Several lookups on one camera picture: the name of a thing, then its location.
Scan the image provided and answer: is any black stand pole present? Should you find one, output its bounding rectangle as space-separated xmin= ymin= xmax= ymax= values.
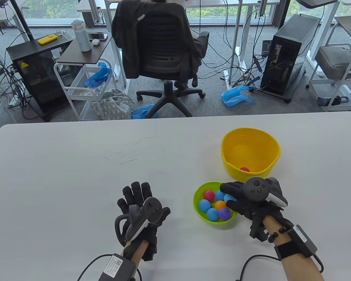
xmin=9 ymin=0 xmax=34 ymax=43

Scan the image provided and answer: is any black cable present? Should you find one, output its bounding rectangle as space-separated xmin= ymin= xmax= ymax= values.
xmin=77 ymin=254 xmax=113 ymax=281
xmin=240 ymin=255 xmax=324 ymax=281

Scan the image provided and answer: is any yellow phone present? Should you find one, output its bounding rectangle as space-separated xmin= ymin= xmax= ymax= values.
xmin=37 ymin=34 xmax=61 ymax=45

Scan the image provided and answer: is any dark bead bracelet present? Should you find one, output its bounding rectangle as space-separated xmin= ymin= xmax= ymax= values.
xmin=268 ymin=227 xmax=288 ymax=243

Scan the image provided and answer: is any person's right forearm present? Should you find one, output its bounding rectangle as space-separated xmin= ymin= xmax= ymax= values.
xmin=262 ymin=217 xmax=325 ymax=281

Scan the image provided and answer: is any white chair with grey cushion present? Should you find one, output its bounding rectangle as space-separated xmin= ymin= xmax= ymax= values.
xmin=307 ymin=16 xmax=351 ymax=112

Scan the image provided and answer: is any black mesh office chair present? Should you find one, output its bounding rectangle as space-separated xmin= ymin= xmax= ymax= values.
xmin=112 ymin=0 xmax=210 ymax=117

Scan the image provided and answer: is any black computer tower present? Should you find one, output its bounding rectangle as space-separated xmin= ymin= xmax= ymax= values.
xmin=260 ymin=13 xmax=322 ymax=103

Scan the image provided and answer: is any person's left hand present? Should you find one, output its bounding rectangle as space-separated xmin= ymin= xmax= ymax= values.
xmin=117 ymin=181 xmax=171 ymax=261

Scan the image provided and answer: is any blue plastic bag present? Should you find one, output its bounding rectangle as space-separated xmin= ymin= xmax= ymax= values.
xmin=83 ymin=61 xmax=113 ymax=90
xmin=131 ymin=104 xmax=160 ymax=119
xmin=221 ymin=86 xmax=257 ymax=108

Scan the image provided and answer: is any black wrist sensor box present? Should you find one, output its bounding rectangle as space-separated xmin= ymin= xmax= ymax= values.
xmin=274 ymin=225 xmax=319 ymax=259
xmin=99 ymin=253 xmax=137 ymax=281

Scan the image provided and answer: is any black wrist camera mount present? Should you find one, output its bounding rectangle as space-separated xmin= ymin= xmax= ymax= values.
xmin=142 ymin=233 xmax=159 ymax=262
xmin=249 ymin=217 xmax=270 ymax=242

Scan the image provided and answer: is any green plastic bowl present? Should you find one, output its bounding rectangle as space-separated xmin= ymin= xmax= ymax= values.
xmin=193 ymin=181 xmax=238 ymax=225

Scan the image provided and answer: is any grey hand controller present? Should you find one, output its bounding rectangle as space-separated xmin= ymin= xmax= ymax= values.
xmin=114 ymin=197 xmax=164 ymax=247
xmin=242 ymin=177 xmax=289 ymax=209

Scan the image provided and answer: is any black rolling cabinet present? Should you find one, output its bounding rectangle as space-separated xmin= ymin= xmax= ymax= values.
xmin=6 ymin=37 xmax=76 ymax=122

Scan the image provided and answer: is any white wire cart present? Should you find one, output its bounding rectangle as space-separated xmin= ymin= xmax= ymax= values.
xmin=53 ymin=59 xmax=119 ymax=121

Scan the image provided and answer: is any person's left forearm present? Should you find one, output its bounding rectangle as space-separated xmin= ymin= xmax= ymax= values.
xmin=126 ymin=241 xmax=149 ymax=268

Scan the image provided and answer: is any grey water bottle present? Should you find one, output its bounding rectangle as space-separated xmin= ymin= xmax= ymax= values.
xmin=71 ymin=19 xmax=92 ymax=52

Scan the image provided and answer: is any grey patterned fabric bag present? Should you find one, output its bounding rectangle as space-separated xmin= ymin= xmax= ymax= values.
xmin=90 ymin=89 xmax=136 ymax=120

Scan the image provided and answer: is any dark jacket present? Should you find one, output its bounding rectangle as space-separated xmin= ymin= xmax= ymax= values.
xmin=112 ymin=0 xmax=205 ymax=80

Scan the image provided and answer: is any yellow plastic bowl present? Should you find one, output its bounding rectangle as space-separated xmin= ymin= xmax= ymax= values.
xmin=221 ymin=128 xmax=281 ymax=182

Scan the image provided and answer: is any person's right hand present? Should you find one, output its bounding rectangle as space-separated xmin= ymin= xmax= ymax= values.
xmin=220 ymin=181 xmax=294 ymax=232

